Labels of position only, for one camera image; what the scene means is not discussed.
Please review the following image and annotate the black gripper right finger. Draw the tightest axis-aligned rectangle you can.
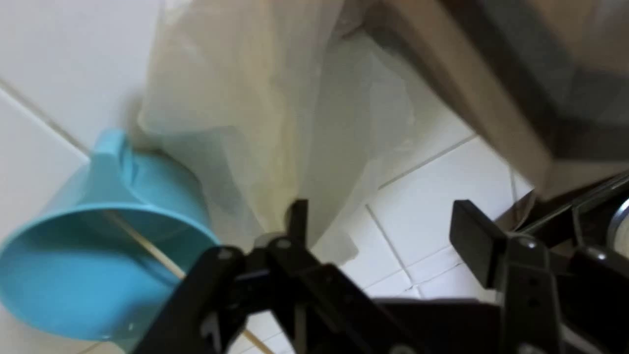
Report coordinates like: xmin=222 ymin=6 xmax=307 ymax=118
xmin=448 ymin=199 xmax=629 ymax=354

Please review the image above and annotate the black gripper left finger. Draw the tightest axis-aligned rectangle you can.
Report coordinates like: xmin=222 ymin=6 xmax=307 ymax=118
xmin=134 ymin=199 xmax=421 ymax=354

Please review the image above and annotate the white paper towel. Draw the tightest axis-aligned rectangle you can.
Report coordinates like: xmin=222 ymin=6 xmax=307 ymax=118
xmin=136 ymin=0 xmax=419 ymax=266

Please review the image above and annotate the thin wooden stick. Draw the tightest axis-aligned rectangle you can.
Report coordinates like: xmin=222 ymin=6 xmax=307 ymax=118
xmin=102 ymin=209 xmax=191 ymax=284

